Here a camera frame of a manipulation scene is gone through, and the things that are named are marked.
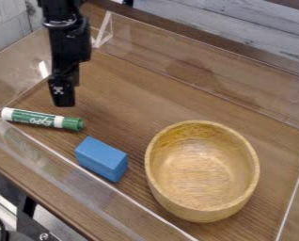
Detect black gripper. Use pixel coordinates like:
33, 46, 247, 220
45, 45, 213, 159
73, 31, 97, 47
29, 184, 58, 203
45, 17, 93, 107

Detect green Expo marker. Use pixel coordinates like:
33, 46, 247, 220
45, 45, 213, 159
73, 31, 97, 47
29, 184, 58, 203
0, 107, 85, 131

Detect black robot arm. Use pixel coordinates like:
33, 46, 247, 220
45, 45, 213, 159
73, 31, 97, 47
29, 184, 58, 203
38, 0, 93, 107

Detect brown wooden bowl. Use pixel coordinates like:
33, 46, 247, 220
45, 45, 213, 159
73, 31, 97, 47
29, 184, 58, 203
145, 120, 261, 223

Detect blue rectangular block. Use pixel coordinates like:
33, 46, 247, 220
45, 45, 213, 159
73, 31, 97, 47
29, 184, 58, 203
75, 137, 129, 183

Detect black table leg bracket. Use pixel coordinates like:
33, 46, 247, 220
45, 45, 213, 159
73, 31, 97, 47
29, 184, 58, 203
17, 196, 61, 241

